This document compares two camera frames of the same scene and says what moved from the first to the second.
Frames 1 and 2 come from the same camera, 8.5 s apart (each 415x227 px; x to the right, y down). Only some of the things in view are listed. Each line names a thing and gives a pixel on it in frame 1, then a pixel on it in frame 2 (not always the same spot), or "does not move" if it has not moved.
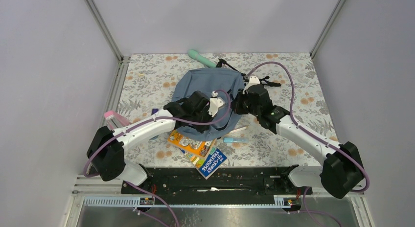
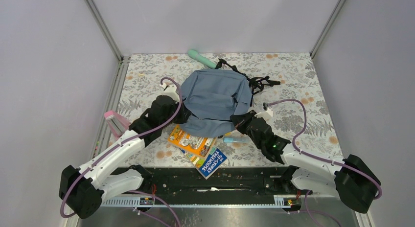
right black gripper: x=235 y=105 to x=241 y=121
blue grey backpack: x=219 y=85 does not move
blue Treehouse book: x=207 y=165 does not move
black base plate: x=244 y=182 does not move
